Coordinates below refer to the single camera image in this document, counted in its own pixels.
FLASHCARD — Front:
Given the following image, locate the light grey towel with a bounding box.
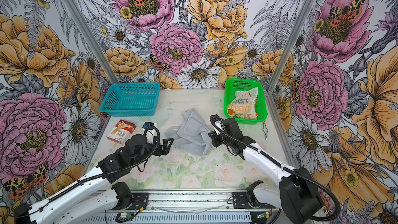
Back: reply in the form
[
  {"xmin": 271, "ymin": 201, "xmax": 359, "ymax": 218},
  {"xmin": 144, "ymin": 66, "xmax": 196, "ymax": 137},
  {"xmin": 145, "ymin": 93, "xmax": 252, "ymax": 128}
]
[{"xmin": 165, "ymin": 109, "xmax": 212, "ymax": 156}]

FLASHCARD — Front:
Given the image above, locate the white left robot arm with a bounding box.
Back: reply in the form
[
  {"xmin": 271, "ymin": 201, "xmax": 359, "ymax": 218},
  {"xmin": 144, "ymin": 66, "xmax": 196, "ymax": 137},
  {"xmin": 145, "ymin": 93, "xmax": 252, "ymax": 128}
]
[{"xmin": 13, "ymin": 134, "xmax": 174, "ymax": 224}]

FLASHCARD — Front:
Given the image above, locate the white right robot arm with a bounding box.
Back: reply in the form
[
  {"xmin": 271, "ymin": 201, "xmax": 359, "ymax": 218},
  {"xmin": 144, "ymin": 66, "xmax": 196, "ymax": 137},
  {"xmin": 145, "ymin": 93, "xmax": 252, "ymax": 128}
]
[{"xmin": 209, "ymin": 115, "xmax": 323, "ymax": 224}]

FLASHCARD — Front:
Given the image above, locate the red and white carton box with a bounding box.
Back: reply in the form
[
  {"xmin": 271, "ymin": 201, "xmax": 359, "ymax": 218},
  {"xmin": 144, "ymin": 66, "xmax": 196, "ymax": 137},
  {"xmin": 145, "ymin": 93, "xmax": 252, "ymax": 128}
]
[{"xmin": 106, "ymin": 120, "xmax": 136, "ymax": 145}]

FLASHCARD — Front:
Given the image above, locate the printed cream towel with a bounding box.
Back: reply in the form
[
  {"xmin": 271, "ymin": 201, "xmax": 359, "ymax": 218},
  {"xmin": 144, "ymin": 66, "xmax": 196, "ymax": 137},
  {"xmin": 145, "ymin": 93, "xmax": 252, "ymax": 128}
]
[{"xmin": 227, "ymin": 88, "xmax": 258, "ymax": 120}]

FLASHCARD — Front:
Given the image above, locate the green plastic basket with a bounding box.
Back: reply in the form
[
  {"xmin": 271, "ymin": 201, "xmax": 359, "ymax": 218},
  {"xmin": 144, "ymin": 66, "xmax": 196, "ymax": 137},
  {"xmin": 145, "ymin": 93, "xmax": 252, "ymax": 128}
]
[{"xmin": 224, "ymin": 78, "xmax": 267, "ymax": 124}]

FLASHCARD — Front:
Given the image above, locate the teal plastic basket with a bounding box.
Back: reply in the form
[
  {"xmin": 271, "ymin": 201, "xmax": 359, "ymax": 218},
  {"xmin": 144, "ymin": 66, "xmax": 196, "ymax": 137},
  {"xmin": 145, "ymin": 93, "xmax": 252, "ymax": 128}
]
[{"xmin": 99, "ymin": 83, "xmax": 160, "ymax": 117}]

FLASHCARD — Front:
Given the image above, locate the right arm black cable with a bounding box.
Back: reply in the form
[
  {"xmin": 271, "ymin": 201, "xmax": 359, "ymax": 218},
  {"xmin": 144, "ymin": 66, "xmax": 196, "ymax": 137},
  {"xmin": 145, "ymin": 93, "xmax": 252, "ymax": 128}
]
[{"xmin": 209, "ymin": 114, "xmax": 341, "ymax": 222}]

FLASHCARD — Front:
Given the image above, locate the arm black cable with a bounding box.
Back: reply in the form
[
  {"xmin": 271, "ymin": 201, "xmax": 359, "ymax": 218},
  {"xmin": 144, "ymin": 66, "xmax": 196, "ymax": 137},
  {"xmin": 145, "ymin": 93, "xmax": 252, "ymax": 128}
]
[
  {"xmin": 18, "ymin": 125, "xmax": 161, "ymax": 212},
  {"xmin": 209, "ymin": 114, "xmax": 341, "ymax": 222}
]

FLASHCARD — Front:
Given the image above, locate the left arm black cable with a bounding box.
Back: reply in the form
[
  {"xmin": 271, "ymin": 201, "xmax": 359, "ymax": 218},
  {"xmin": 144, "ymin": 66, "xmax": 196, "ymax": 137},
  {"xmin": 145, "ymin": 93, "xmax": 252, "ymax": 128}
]
[{"xmin": 18, "ymin": 125, "xmax": 161, "ymax": 212}]

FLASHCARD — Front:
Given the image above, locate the small metal wire clip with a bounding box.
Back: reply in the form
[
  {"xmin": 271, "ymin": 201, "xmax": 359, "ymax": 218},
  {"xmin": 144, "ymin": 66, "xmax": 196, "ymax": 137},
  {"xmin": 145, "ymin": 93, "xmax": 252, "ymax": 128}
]
[{"xmin": 262, "ymin": 122, "xmax": 268, "ymax": 140}]

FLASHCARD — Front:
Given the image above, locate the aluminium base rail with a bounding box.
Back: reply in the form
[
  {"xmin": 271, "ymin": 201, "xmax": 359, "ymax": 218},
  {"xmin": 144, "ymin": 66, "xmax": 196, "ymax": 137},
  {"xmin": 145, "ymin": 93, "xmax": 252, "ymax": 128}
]
[{"xmin": 58, "ymin": 189, "xmax": 324, "ymax": 224}]

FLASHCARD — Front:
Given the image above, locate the right aluminium frame post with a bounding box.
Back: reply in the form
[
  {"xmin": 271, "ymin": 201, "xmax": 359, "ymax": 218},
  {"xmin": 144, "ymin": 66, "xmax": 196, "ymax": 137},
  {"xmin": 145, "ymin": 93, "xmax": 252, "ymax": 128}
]
[{"xmin": 268, "ymin": 0, "xmax": 317, "ymax": 91}]

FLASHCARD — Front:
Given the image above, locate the aluminium frame post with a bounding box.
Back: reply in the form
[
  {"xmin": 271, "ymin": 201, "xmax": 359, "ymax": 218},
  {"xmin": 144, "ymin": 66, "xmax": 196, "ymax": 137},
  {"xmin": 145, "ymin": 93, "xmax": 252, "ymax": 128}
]
[
  {"xmin": 268, "ymin": 0, "xmax": 317, "ymax": 91},
  {"xmin": 61, "ymin": 0, "xmax": 119, "ymax": 84}
]

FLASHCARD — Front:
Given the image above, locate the left aluminium frame post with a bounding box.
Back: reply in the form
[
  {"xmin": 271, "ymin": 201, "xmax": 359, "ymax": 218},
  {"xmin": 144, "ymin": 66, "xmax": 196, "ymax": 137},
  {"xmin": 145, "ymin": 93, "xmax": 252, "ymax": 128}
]
[{"xmin": 61, "ymin": 0, "xmax": 119, "ymax": 84}]

